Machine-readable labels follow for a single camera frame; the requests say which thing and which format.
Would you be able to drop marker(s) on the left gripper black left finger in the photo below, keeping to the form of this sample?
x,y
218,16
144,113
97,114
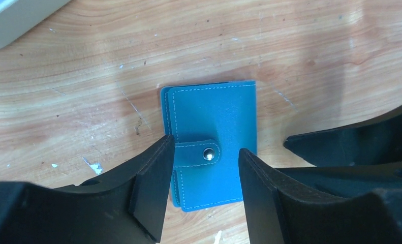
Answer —
x,y
126,204

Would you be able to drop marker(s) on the cream oval tray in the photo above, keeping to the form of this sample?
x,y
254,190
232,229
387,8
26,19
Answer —
x,y
19,16

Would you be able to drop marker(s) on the blue leather card holder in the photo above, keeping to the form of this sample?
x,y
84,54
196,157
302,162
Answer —
x,y
210,123

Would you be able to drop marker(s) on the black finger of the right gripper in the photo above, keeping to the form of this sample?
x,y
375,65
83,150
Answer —
x,y
370,142

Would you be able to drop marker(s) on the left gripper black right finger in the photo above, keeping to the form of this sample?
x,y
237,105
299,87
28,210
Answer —
x,y
350,204

